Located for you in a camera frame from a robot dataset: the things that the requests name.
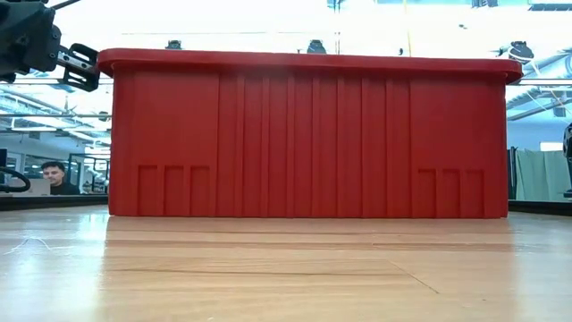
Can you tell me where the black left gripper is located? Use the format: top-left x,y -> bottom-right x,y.
0,0 -> 101,93

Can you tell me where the red plastic bin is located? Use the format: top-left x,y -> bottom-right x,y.
97,47 -> 524,220

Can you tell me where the person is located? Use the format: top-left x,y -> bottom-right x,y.
39,160 -> 82,196

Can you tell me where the silver laptop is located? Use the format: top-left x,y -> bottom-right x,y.
9,178 -> 52,197

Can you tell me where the green curtain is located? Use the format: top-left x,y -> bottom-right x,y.
513,148 -> 569,202

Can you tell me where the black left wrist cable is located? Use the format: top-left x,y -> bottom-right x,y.
46,0 -> 84,11

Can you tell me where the black looped cable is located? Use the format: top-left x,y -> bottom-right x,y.
0,165 -> 32,194

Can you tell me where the black aluminium frame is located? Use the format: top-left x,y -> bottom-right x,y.
508,199 -> 572,216
0,194 -> 111,212

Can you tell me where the thin black cable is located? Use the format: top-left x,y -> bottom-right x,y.
334,0 -> 341,55

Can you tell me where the yellow cable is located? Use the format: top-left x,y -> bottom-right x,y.
403,0 -> 413,58

